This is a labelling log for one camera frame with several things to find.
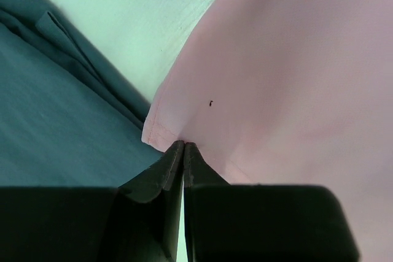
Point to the pink t-shirt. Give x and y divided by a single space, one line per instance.
290 91

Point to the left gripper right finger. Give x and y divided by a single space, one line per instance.
225 222

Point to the folded blue t-shirt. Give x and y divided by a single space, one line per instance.
68 118

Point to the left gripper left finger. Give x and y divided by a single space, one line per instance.
138 221

